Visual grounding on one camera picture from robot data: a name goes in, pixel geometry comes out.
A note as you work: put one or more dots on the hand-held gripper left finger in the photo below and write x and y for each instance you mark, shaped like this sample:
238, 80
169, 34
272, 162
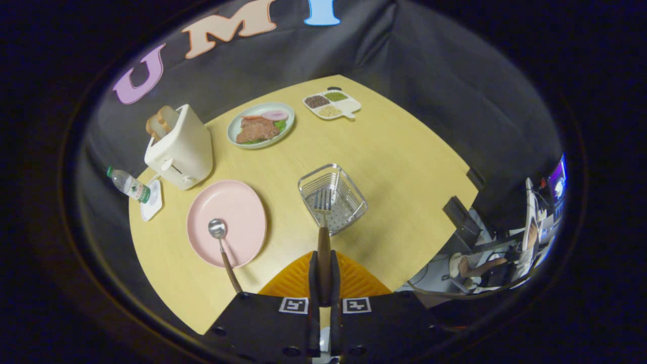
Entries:
313, 283

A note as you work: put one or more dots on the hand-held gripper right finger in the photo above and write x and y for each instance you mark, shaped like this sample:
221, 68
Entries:
335, 283

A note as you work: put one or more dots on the pink round plate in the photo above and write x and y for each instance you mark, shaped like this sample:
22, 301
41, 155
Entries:
237, 202

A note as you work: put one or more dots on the large black table clamp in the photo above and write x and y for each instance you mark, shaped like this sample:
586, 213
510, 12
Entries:
459, 215

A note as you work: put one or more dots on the sliced meat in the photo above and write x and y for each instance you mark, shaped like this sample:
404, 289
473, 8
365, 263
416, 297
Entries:
258, 130

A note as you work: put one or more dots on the pale green plate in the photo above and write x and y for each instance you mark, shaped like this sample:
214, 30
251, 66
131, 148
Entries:
237, 139

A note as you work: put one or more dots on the small black table clamp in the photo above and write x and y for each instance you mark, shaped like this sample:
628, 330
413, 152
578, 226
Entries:
475, 178

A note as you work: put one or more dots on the white square coaster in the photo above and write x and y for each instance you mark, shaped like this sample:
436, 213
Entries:
151, 210

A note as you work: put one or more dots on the white divided seasoning dish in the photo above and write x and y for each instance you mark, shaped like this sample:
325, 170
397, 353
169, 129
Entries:
349, 105

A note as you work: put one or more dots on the white toaster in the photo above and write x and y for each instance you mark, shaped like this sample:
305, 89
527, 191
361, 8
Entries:
187, 146

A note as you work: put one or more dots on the clear plastic water bottle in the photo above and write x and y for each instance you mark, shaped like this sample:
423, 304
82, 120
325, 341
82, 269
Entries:
129, 185

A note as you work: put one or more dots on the toast slice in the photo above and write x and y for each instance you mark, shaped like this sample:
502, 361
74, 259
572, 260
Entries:
168, 116
155, 126

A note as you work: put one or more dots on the black backdrop cloth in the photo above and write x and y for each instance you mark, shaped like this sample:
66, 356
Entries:
429, 76

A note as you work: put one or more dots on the computer monitor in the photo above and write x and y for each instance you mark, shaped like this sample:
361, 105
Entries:
557, 177

